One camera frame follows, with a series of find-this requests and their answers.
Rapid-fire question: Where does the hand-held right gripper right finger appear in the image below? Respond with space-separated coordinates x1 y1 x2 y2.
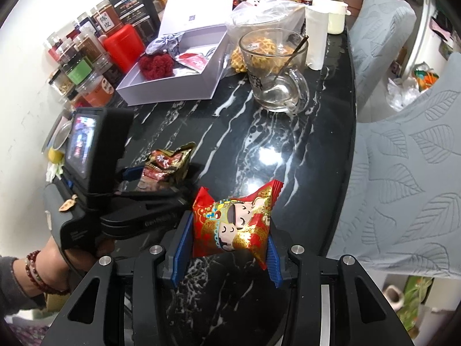
267 229 416 346

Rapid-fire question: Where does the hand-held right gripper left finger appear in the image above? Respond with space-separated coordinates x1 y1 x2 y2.
39 211 193 346

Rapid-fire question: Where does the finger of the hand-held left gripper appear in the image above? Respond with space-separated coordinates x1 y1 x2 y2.
115 164 206 210
120 165 145 183

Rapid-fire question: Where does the dark brown snack packet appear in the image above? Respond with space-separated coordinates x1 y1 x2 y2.
139 142 197 188

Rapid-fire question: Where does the red cartoon snack packet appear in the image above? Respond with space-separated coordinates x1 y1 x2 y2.
192 179 284 271

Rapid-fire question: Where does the lavender gift box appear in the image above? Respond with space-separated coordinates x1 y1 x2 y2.
116 0 236 106

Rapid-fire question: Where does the lavender drawstring pouch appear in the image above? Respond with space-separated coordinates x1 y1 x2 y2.
146 33 184 58

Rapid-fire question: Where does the person's left forearm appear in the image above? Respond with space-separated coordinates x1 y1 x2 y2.
0 250 71 319

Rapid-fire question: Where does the person's left hand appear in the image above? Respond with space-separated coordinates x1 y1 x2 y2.
36 237 116 291

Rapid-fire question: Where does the metal bowl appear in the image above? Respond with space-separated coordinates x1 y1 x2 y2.
52 121 73 150

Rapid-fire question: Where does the crumpled tissue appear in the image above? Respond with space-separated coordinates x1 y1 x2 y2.
46 162 65 181

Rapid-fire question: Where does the group of spice jars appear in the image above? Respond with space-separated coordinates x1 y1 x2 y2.
45 0 123 107

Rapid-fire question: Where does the red canister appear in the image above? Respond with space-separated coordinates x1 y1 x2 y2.
103 25 145 74

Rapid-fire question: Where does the black stand-up pouch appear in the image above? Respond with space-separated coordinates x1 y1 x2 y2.
108 0 161 38

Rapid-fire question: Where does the glass mug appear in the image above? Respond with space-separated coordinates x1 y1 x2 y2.
239 28 310 113

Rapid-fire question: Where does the chair with grey cover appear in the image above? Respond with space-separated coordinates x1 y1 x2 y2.
346 0 417 112
326 52 461 278

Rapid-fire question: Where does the bag of waffle cookies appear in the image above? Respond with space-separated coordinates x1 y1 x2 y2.
230 41 299 74

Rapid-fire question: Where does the metal spoon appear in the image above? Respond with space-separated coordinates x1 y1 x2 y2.
272 36 309 112

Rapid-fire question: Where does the clear plastic bag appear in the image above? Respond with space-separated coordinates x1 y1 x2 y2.
226 0 307 42

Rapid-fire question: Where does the white cylinder tube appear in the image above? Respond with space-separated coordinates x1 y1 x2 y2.
305 5 329 71

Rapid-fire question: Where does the cream thermos jug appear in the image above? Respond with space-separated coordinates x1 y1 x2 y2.
311 0 352 35

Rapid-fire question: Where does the beaded bracelet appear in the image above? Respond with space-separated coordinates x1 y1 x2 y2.
24 250 71 295

